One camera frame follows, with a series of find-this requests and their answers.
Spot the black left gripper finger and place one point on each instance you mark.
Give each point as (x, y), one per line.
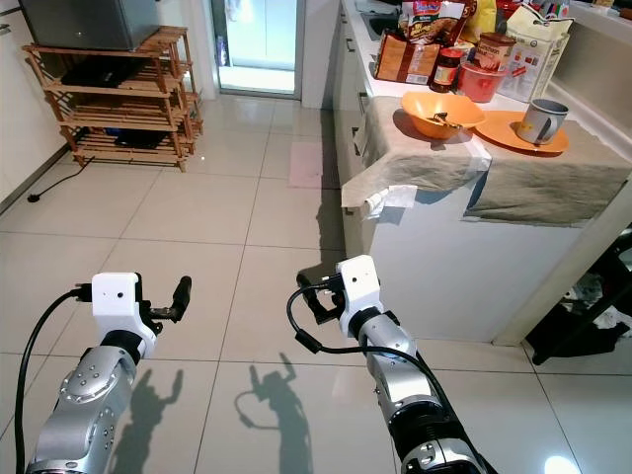
(183, 292)

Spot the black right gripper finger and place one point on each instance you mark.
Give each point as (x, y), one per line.
(311, 294)

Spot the grey mug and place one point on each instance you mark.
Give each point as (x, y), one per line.
(545, 121)

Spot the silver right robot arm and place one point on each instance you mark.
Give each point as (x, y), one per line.
(415, 385)

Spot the white rolled napkin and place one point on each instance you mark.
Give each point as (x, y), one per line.
(387, 200)

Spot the white kitchen counter cabinet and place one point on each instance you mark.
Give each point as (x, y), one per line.
(444, 267)

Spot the pink floor mat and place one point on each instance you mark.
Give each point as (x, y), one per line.
(306, 165)

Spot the light beige placemat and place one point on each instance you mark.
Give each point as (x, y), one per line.
(395, 158)

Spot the small black item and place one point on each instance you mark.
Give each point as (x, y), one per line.
(130, 138)

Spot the wooden slatted shelf rack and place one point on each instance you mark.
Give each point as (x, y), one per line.
(104, 104)

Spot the metal spoon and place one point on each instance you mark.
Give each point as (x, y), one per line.
(446, 119)

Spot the orange bowl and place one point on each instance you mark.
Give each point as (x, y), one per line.
(430, 106)

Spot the flat black item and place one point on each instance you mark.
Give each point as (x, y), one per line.
(97, 72)

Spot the orange plate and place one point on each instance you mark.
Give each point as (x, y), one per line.
(499, 133)

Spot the brown food box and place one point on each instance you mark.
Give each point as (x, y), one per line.
(403, 61)

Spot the glass door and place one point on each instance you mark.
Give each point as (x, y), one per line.
(257, 44)

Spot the dark jar with red lid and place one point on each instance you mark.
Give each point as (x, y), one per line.
(446, 70)

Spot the red plastic bowl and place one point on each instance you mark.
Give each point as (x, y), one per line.
(481, 85)

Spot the grey box appliance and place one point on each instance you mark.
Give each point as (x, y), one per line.
(84, 22)

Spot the white paper food carton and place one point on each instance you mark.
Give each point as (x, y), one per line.
(538, 54)

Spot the yellow snack bag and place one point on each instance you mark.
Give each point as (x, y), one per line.
(479, 15)

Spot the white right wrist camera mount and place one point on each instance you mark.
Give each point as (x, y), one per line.
(358, 288)

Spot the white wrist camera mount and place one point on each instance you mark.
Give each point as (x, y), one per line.
(358, 288)
(117, 301)

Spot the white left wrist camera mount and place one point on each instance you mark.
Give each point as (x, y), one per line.
(117, 301)

